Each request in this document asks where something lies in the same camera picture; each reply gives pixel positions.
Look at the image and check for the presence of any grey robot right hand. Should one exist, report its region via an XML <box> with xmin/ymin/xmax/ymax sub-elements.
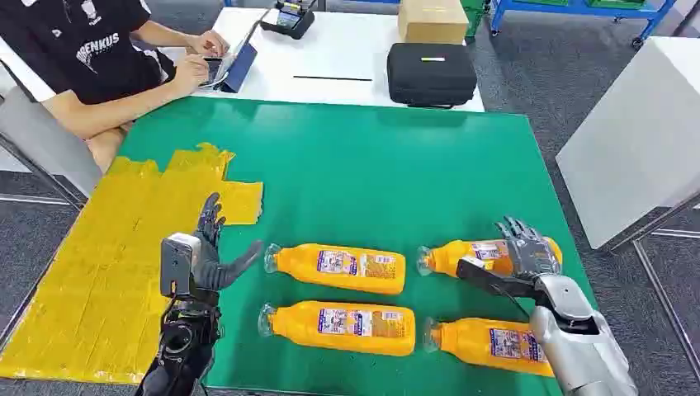
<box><xmin>494</xmin><ymin>216</ymin><xmax>563</xmax><ymax>280</ymax></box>

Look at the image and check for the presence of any person's left hand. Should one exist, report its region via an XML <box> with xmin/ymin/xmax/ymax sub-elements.
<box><xmin>186</xmin><ymin>30</ymin><xmax>231</xmax><ymax>59</ymax></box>

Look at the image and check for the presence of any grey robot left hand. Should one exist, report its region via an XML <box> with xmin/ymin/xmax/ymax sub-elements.
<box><xmin>191</xmin><ymin>192</ymin><xmax>265</xmax><ymax>307</ymax></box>

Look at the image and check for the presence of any person's right hand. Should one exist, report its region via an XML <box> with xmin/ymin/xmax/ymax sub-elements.
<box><xmin>172</xmin><ymin>53</ymin><xmax>211</xmax><ymax>95</ymax></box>

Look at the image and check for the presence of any orange drink bottle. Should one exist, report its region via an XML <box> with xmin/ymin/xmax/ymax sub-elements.
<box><xmin>258</xmin><ymin>300</ymin><xmax>417</xmax><ymax>357</ymax></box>
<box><xmin>423</xmin><ymin>318</ymin><xmax>556</xmax><ymax>378</ymax></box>
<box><xmin>263</xmin><ymin>243</ymin><xmax>407</xmax><ymax>296</ymax></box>
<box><xmin>416</xmin><ymin>238</ymin><xmax>564</xmax><ymax>278</ymax></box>

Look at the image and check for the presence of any tablet with blue cover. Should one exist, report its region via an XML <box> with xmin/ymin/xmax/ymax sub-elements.
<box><xmin>197</xmin><ymin>7</ymin><xmax>270</xmax><ymax>94</ymax></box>

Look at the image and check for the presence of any black handheld controller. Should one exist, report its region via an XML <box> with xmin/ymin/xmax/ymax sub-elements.
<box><xmin>259</xmin><ymin>0</ymin><xmax>317</xmax><ymax>40</ymax></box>

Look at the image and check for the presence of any yellow sheet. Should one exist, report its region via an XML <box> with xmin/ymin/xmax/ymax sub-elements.
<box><xmin>0</xmin><ymin>143</ymin><xmax>265</xmax><ymax>384</ymax></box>

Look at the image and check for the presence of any person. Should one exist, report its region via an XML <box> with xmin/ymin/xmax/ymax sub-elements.
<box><xmin>0</xmin><ymin>0</ymin><xmax>231</xmax><ymax>175</ymax></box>

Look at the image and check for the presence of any long white table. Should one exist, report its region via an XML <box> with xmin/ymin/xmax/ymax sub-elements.
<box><xmin>157</xmin><ymin>6</ymin><xmax>485</xmax><ymax>113</ymax></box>

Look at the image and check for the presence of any white table with metal legs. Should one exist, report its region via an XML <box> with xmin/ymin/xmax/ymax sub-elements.
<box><xmin>556</xmin><ymin>35</ymin><xmax>700</xmax><ymax>378</ymax></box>

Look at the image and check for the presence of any grey chair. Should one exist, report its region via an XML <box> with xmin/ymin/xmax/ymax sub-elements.
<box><xmin>0</xmin><ymin>84</ymin><xmax>105</xmax><ymax>211</ymax></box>

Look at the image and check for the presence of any green table mat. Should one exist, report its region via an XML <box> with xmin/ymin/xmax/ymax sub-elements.
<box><xmin>116</xmin><ymin>95</ymin><xmax>598</xmax><ymax>396</ymax></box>

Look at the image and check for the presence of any black carrying case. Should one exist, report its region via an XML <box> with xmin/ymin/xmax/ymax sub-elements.
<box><xmin>386</xmin><ymin>42</ymin><xmax>478</xmax><ymax>109</ymax></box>

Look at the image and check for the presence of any brown cardboard box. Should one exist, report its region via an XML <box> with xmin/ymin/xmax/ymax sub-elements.
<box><xmin>397</xmin><ymin>0</ymin><xmax>471</xmax><ymax>46</ymax></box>

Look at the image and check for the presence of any green crate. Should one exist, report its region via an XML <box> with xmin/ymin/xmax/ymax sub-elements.
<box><xmin>460</xmin><ymin>0</ymin><xmax>490</xmax><ymax>38</ymax></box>

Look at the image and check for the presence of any blue metal cart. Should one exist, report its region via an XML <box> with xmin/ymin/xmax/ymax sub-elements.
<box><xmin>489</xmin><ymin>0</ymin><xmax>679</xmax><ymax>50</ymax></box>

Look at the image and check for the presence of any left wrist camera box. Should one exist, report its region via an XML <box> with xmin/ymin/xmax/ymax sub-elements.
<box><xmin>159</xmin><ymin>233</ymin><xmax>202</xmax><ymax>299</ymax></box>

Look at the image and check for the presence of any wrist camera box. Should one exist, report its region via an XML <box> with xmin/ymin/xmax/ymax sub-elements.
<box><xmin>159</xmin><ymin>233</ymin><xmax>202</xmax><ymax>299</ymax></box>
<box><xmin>456</xmin><ymin>257</ymin><xmax>548</xmax><ymax>304</ymax></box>

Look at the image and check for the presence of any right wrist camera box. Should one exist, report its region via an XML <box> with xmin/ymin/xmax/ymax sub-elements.
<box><xmin>456</xmin><ymin>257</ymin><xmax>548</xmax><ymax>304</ymax></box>

